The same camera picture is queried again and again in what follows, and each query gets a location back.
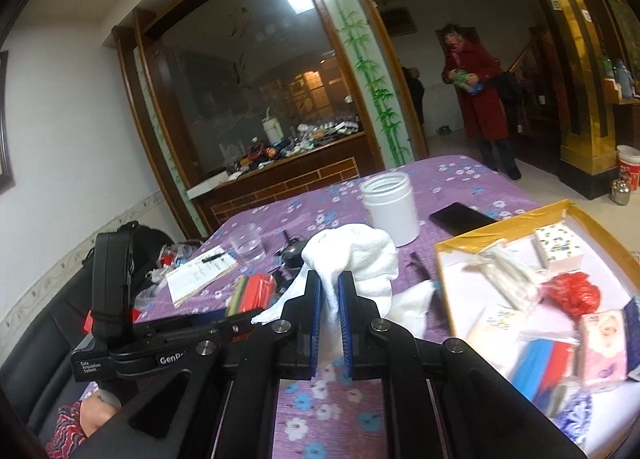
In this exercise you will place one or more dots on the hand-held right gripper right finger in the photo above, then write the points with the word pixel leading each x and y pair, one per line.
pixel 345 324

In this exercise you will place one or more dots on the black bag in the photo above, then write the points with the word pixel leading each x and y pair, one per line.
pixel 147 239

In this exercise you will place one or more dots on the black cylindrical motor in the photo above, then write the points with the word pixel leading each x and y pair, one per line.
pixel 290 254

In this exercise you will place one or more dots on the small metal pot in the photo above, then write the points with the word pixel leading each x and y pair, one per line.
pixel 620 194

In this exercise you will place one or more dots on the white clear-wrapped packet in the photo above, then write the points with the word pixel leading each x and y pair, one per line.
pixel 505 274

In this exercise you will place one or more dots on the green plastic bottle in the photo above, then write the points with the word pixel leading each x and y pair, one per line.
pixel 607 70

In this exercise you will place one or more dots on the wooden glass partition cabinet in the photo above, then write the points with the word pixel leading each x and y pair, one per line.
pixel 150 114

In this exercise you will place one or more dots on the blue patterned cloth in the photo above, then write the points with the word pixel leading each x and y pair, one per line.
pixel 575 414

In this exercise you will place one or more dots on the white plastic jar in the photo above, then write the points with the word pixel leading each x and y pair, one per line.
pixel 390 209

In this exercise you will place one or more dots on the pack of coloured foam sheets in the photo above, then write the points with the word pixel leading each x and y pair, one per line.
pixel 252 289

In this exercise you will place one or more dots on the pale printed tissue pack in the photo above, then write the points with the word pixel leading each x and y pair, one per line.
pixel 495 326

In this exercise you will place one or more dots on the black smartphone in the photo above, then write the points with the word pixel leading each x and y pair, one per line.
pixel 460 219

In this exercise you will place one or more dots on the white lined notepad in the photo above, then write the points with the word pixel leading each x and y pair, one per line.
pixel 200 276

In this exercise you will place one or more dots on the blue grey flask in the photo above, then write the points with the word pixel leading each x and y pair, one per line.
pixel 621 78

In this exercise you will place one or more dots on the white printed tissue pack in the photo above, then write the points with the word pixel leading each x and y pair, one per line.
pixel 557 246

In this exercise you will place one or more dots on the pile of assorted counter clutter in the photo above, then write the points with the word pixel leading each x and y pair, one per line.
pixel 300 136

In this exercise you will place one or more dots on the dark framed wall picture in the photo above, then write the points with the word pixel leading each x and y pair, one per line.
pixel 5 129

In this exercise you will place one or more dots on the black leather sofa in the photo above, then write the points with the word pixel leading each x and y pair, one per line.
pixel 40 339

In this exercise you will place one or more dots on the white thermos jug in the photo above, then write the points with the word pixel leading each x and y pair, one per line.
pixel 271 129

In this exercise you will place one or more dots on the red plastic bag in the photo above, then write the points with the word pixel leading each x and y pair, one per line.
pixel 572 294

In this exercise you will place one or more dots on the pink tissue pack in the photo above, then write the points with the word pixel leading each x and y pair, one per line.
pixel 600 346

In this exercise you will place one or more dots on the person's left forearm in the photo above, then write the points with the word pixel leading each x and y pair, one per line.
pixel 95 414

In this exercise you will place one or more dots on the blue orange sponge pack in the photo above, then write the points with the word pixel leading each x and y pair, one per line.
pixel 540 364

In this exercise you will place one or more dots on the red white plastic bucket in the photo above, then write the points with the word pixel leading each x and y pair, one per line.
pixel 629 166

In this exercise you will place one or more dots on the long white box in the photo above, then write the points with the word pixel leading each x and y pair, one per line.
pixel 210 188

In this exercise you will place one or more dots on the purple floral tablecloth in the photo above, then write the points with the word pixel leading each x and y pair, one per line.
pixel 310 204

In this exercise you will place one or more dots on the crumpled clear plastic bag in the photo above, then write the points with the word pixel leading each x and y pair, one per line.
pixel 172 254

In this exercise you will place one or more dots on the dark blue packet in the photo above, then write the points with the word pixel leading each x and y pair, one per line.
pixel 632 324

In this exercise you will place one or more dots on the black pen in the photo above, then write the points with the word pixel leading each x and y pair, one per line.
pixel 212 257

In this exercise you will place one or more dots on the yellow cardboard box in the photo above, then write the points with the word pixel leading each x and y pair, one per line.
pixel 500 231

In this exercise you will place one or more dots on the white towel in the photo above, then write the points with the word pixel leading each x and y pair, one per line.
pixel 350 249

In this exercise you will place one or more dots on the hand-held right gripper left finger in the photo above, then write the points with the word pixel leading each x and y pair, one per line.
pixel 314 324

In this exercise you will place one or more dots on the colourful snack packet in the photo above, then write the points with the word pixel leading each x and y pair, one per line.
pixel 465 81

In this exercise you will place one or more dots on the clear plastic cup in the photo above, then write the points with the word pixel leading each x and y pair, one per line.
pixel 247 249

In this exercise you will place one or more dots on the bamboo painted glass panel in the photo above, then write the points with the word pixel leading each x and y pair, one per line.
pixel 370 64

